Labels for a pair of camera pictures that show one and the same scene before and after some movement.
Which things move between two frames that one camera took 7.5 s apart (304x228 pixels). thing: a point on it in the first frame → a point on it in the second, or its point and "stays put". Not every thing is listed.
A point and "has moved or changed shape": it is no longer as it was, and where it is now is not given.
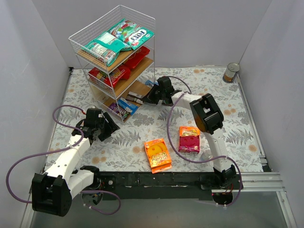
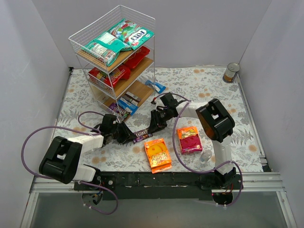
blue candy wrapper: [151, 83] stays put
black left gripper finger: [109, 123] → [125, 131]
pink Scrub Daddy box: [189, 139] stays put
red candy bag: [137, 56] stays put
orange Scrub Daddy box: [157, 155] stays put
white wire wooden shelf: [117, 55] stays put
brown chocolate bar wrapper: [134, 97] has moved or changed shape
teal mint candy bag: [106, 47] stays put
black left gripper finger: [104, 134] → [124, 138]
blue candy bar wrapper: [132, 109] stays put
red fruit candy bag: [121, 72] stays put
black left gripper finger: [153, 95] → [153, 128]
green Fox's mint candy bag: [133, 34] stays put
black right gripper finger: [152, 99] → [155, 118]
